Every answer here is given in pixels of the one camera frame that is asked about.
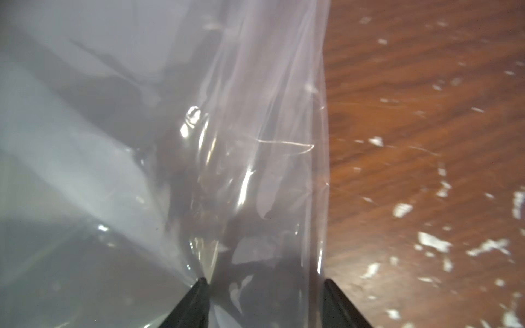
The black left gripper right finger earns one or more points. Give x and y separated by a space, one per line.
338 311

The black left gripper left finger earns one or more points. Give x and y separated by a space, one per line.
193 309

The clear plastic vacuum bag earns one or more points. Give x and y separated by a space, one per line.
147 146

